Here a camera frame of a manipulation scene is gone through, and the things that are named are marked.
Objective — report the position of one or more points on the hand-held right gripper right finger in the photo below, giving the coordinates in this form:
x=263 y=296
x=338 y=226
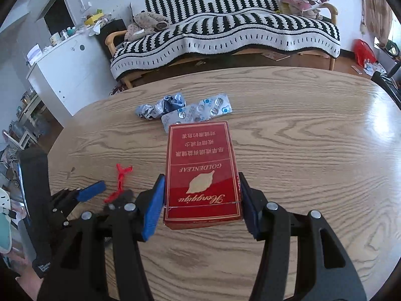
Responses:
x=250 y=214

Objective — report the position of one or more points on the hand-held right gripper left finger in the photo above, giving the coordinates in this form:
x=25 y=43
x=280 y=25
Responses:
x=153 y=208

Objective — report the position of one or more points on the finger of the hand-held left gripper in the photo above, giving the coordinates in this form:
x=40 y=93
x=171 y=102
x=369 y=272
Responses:
x=122 y=196
x=92 y=191

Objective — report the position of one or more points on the red cigarette box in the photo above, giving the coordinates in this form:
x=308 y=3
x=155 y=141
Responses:
x=200 y=169

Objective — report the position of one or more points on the person's left forearm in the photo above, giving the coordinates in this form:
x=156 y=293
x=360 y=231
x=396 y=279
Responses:
x=26 y=283

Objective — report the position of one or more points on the wooden table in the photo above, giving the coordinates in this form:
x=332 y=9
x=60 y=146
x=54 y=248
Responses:
x=313 y=147

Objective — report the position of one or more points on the crumpled blue foil wrapper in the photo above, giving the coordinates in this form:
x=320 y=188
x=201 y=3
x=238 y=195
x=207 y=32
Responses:
x=159 y=106

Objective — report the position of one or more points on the silver blister pack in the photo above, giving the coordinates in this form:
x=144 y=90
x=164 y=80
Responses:
x=200 y=109

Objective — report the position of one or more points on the white cabinet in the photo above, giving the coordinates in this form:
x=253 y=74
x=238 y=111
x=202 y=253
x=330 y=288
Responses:
x=75 y=75

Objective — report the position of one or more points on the black side box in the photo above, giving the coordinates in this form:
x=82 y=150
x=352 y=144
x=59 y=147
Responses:
x=109 y=34

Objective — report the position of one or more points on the brown plush toy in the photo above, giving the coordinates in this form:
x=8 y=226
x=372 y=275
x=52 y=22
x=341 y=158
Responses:
x=147 y=22

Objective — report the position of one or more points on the sofa with striped blanket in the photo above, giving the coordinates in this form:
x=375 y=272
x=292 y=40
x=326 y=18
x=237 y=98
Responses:
x=235 y=28

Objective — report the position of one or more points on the black wooden chair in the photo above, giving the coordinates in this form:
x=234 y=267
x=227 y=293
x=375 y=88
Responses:
x=387 y=83

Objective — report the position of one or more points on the white blue packaging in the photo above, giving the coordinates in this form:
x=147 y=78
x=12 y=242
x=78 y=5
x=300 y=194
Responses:
x=374 y=68

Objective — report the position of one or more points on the red bag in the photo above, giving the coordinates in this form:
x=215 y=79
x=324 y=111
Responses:
x=364 y=51

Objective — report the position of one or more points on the pink cartoon cushion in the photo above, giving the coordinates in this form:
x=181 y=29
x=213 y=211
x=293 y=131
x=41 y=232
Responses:
x=300 y=1

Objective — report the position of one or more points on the beige curtain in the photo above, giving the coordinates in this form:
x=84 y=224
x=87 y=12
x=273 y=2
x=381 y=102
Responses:
x=377 y=9

